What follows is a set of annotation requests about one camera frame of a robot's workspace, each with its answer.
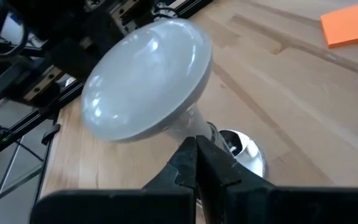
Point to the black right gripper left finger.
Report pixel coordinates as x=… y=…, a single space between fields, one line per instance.
x=120 y=207

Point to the large white flood lightbulb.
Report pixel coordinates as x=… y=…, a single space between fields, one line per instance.
x=145 y=81

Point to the orange sticky note pad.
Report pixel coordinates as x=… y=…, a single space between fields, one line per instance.
x=351 y=26

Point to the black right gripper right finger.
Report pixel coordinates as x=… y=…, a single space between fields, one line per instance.
x=291 y=205

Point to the black aluminium table frame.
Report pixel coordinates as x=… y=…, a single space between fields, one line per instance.
x=64 y=98

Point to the chrome lamp socket base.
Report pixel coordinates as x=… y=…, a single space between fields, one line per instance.
x=247 y=152

